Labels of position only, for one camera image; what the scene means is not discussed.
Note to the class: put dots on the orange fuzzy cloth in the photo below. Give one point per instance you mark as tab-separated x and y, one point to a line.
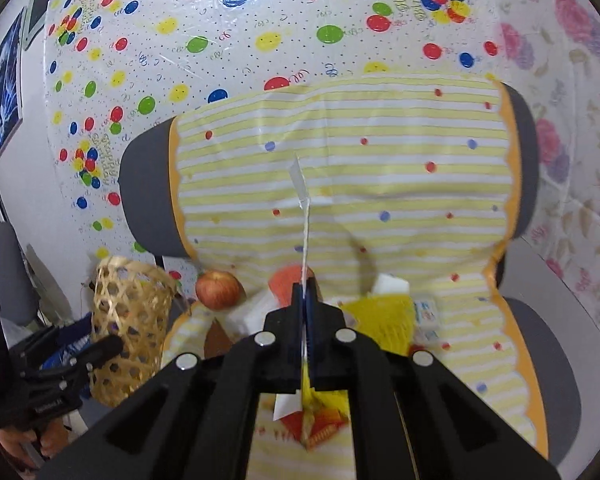
282	282

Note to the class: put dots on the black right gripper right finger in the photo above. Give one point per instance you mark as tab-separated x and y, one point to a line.
411	417

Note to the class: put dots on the left hand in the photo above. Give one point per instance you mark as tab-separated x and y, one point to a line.
53	440

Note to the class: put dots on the framed blue picture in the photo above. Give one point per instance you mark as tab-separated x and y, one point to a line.
10	80

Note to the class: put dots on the white foam block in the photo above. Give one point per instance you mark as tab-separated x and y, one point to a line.
248	318

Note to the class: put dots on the white blue milk carton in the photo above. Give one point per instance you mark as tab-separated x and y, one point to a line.
427	322

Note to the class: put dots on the yellow foam fruit net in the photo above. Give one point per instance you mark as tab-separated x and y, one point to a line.
389	320

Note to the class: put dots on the red snack package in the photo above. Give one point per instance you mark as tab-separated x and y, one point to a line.
312	417

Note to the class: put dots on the red apple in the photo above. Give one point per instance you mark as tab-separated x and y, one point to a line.
218	290

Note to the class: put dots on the yellow striped cloth cover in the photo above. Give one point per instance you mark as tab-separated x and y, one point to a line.
355	185

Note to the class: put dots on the woven bamboo basket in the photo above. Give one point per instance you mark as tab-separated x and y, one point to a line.
132	300

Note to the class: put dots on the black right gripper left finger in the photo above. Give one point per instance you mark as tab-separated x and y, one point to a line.
195	418

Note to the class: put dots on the grey office chair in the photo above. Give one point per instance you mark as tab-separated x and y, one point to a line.
530	259

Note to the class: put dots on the white folded paper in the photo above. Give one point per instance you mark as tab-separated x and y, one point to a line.
387	285

